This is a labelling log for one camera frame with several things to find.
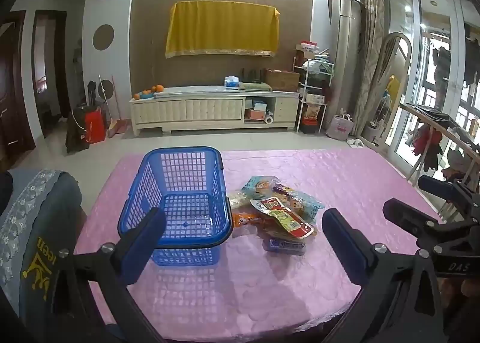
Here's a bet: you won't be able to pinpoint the wooden clothes rack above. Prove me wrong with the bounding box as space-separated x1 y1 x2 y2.
399 103 480 194

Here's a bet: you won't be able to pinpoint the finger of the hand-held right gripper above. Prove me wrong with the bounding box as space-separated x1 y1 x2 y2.
383 198 451 250
417 174 480 216

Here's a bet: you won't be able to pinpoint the white metal rack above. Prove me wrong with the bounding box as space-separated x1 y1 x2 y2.
294 41 334 134

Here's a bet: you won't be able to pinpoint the dark wooden door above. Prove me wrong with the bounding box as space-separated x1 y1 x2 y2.
0 11 36 164

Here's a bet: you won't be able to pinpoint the broom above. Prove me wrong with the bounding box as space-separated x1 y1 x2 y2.
109 74 126 138

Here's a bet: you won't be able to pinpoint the green-ended clear cracker packet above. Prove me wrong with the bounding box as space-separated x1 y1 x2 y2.
229 190 256 212

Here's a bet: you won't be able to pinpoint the patterned beige curtain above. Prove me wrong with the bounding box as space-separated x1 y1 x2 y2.
352 0 385 137

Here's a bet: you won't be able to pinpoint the large brown wall disc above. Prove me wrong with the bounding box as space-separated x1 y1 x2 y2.
92 24 115 52

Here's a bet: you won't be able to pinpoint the arched standing mirror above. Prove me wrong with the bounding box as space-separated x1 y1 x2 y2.
369 32 413 149

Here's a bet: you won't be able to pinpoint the dark wooden doorway frame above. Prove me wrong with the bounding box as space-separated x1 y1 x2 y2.
32 9 71 138

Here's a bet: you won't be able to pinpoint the glass sliding door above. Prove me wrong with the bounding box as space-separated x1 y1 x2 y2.
382 0 480 179

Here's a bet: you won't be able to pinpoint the black bag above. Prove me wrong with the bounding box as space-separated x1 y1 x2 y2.
65 106 91 154

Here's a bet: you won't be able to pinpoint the brown cardboard box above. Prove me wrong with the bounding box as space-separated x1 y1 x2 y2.
263 69 301 92

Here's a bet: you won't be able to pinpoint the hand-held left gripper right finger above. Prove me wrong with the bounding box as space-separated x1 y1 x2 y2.
322 208 451 343

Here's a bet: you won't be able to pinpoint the standing air conditioner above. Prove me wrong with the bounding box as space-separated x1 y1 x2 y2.
331 0 362 130

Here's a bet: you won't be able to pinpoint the red and white box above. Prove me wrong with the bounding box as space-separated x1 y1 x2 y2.
296 41 319 59

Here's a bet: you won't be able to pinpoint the green cushion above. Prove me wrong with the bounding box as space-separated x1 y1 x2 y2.
238 82 272 92

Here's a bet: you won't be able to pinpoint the pink tote bag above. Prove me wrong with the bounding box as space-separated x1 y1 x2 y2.
325 112 355 141

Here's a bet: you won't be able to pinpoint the blue gum packet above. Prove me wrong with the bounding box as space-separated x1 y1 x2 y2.
262 238 306 255

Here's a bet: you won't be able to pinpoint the blue plastic basket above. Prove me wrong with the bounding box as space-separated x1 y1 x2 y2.
117 146 234 268

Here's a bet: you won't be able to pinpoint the grey patterned chair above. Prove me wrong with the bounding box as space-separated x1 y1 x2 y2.
0 169 85 329

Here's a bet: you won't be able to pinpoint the red bag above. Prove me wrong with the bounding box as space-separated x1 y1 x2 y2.
83 105 107 144

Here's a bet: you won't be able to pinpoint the red sausage packet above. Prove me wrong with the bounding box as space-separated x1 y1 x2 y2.
250 196 316 240

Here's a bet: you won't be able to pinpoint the yellow cloth cover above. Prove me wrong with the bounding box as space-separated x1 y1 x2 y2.
165 0 281 59

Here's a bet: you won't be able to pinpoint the light blue snack packet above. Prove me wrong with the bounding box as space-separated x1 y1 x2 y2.
289 191 325 224
240 175 286 201

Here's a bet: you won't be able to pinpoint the metal-handled mop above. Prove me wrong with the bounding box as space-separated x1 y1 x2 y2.
98 74 111 130

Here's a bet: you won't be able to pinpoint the orange sausage packet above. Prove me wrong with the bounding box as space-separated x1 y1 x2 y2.
230 212 271 229

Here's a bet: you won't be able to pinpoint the red and black hanging clothes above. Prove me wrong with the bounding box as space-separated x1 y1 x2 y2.
412 126 445 171

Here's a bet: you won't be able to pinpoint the cream tv cabinet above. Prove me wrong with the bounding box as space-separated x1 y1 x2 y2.
129 84 301 136

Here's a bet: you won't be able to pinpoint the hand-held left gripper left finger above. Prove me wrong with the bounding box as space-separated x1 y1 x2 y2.
52 207 167 343

